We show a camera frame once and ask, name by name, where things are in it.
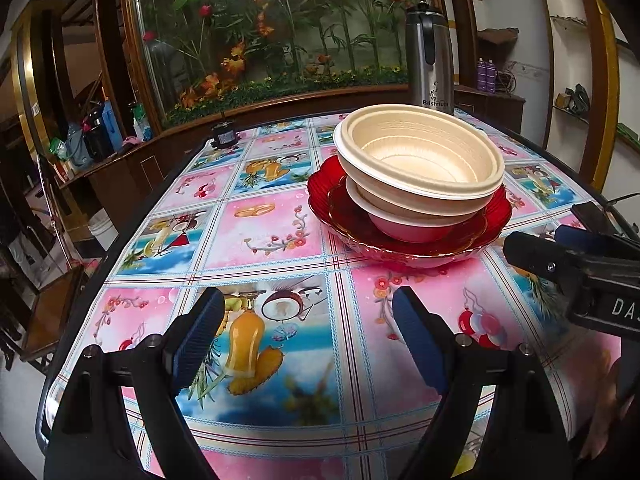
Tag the glass flower display case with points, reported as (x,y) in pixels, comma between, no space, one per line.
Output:
(280,25)

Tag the person's right hand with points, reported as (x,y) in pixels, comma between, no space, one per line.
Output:
(610,410)

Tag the small beige plastic bowl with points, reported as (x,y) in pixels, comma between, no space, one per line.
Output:
(420,160)

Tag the small red glass plate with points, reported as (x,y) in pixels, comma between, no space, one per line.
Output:
(355,220)

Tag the wooden side cabinet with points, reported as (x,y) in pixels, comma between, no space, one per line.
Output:
(495,110)

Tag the stainless steel kettle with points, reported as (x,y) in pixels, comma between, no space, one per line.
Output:
(430,70)

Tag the black jug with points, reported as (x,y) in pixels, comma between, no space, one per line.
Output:
(97,140)

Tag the blue plastic container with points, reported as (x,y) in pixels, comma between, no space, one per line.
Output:
(111,125)

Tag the large red glass plate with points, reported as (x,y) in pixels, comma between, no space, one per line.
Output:
(320,190)

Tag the green plastic bag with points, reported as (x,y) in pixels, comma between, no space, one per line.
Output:
(58,149)

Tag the gold framed glass cabinet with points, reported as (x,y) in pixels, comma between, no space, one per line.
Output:
(30,85)

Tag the wooden counter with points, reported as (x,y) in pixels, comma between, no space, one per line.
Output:
(145,165)

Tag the large white paper bowl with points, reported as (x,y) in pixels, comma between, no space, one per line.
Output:
(410,225)

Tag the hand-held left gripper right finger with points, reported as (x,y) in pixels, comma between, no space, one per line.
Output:
(420,345)

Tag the purple bottle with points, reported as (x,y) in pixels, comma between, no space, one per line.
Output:
(481,75)
(492,76)

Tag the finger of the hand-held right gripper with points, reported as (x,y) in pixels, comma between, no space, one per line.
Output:
(580,240)
(540,255)

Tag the white plastic bucket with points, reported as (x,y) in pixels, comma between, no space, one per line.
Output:
(103,232)

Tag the wooden chair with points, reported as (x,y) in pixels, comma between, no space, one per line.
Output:
(52,305)

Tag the large beige plastic bowl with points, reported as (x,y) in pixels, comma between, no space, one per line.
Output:
(425,195)

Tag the green cap bottle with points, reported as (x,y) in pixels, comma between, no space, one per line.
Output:
(138,121)

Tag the colourful printed tablecloth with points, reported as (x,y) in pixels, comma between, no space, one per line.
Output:
(270,240)

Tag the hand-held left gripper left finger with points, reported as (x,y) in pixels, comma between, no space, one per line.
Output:
(200,332)

